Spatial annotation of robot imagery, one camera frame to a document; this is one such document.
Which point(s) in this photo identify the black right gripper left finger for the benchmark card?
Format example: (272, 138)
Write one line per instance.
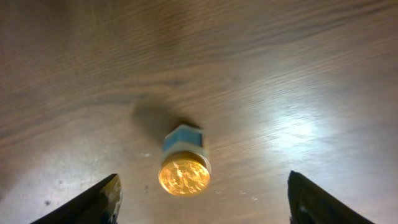
(100, 204)

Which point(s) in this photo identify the gold lid small jar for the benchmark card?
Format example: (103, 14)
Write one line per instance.
(185, 168)

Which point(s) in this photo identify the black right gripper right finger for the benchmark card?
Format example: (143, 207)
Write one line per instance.
(310, 204)

